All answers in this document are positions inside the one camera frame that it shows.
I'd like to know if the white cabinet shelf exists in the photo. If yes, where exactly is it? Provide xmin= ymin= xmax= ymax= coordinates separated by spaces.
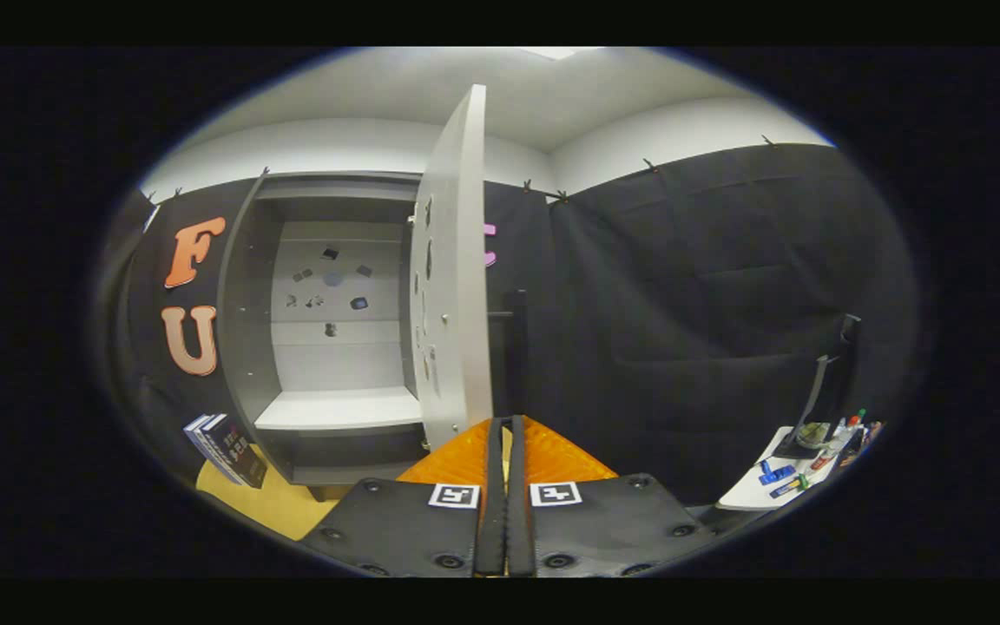
xmin=254 ymin=386 xmax=424 ymax=432

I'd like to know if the white squeeze bottle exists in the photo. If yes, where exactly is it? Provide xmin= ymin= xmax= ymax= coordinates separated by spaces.
xmin=823 ymin=415 xmax=857 ymax=457

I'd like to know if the beige cabinet door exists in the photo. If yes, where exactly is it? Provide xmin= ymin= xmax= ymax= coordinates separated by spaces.
xmin=409 ymin=84 xmax=494 ymax=452

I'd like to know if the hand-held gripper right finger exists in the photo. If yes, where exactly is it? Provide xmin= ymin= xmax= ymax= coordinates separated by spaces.
xmin=507 ymin=415 xmax=718 ymax=578

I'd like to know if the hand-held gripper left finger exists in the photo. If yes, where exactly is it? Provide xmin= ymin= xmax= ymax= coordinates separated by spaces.
xmin=300 ymin=417 xmax=507 ymax=578

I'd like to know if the black desk stand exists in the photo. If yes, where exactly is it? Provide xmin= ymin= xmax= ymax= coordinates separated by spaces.
xmin=773 ymin=314 xmax=861 ymax=461

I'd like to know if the black door handle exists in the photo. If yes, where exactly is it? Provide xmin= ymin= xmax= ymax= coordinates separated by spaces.
xmin=487 ymin=291 xmax=529 ymax=419

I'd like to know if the grey cabinet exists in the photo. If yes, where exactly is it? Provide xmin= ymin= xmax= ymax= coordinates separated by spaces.
xmin=216 ymin=171 xmax=431 ymax=503

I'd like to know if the black backdrop cloth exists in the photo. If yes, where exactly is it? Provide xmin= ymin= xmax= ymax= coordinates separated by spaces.
xmin=96 ymin=143 xmax=918 ymax=513

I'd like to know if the white side table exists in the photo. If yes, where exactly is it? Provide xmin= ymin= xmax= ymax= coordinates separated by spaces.
xmin=717 ymin=424 xmax=870 ymax=513

